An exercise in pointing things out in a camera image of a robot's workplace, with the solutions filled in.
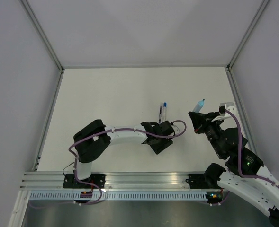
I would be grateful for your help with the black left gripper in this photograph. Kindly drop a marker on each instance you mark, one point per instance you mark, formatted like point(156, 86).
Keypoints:
point(157, 149)

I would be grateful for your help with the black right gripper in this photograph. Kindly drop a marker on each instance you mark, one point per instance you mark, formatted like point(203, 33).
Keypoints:
point(200, 121)

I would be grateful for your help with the light blue highlighter pen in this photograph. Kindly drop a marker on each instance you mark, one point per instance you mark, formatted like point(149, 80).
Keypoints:
point(198, 106)

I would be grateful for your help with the purple gel pen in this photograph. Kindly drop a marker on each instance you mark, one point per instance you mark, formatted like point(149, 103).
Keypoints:
point(160, 115)

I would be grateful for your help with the white marker pen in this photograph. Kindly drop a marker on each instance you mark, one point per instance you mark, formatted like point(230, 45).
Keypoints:
point(164, 113)

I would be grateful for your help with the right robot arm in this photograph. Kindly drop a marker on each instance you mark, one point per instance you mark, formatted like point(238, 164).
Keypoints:
point(244, 173)

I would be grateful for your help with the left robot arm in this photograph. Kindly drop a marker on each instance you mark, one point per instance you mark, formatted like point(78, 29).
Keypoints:
point(94, 139)

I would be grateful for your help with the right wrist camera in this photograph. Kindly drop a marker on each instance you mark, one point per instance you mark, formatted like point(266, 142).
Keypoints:
point(224, 111)

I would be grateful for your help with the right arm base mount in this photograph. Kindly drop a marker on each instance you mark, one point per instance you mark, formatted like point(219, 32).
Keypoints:
point(207, 180)

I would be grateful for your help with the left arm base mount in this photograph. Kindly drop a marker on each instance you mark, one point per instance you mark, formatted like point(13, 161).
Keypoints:
point(70, 182)

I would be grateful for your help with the slotted cable duct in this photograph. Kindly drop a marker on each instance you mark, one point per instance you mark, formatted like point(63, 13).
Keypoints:
point(120, 195)

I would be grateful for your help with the right aluminium frame post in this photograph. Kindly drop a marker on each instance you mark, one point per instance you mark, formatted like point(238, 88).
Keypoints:
point(255, 20)

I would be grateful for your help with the aluminium frame post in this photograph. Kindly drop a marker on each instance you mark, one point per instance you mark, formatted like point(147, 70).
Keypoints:
point(255, 20)
point(42, 35)

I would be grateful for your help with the left aluminium frame post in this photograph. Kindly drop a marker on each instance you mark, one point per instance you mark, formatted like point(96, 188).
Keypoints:
point(42, 35)

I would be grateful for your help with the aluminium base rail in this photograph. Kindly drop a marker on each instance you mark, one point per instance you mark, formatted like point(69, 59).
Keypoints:
point(113, 181)

